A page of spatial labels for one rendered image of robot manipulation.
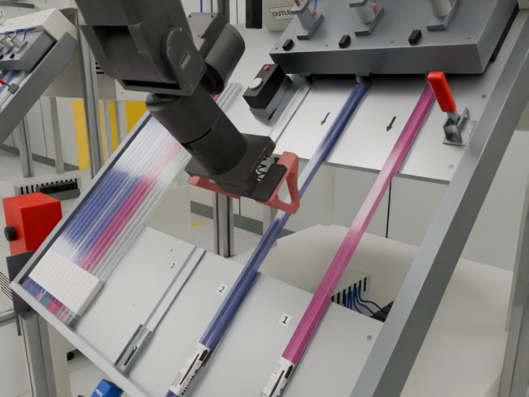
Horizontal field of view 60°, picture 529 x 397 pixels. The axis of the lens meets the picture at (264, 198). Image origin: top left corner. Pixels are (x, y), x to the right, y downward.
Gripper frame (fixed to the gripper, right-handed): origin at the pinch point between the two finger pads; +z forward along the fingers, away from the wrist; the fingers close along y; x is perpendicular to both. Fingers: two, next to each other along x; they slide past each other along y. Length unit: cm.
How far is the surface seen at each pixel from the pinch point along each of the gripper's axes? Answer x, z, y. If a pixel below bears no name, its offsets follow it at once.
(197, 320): 16.8, 4.6, 3.4
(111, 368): 27.1, 2.3, 9.9
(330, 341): 11.9, 4.5, -14.6
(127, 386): 27.5, 2.2, 5.6
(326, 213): -33, 74, 44
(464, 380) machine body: 3.3, 42.0, -18.4
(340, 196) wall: -88, 167, 109
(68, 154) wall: -74, 186, 490
